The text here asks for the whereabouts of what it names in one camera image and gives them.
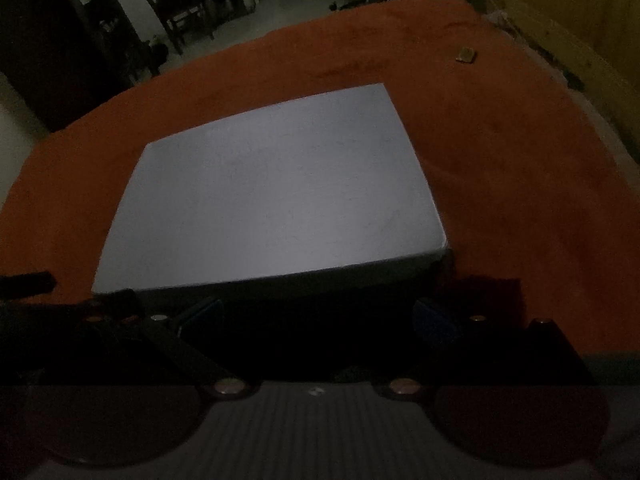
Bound yellow wooden door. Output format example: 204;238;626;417
484;0;640;163

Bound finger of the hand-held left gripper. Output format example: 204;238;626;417
0;272;56;297

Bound dark wooden wardrobe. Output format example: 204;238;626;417
0;0;152;134

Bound white cardboard box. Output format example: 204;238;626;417
91;82;449;297

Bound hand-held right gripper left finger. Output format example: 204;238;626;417
40;297;252;402

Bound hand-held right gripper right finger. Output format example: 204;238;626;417
382;297;599;402

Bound orange cloth covered desktop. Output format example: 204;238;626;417
0;0;640;361

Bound dark wooden chair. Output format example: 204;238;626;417
130;0;217;56

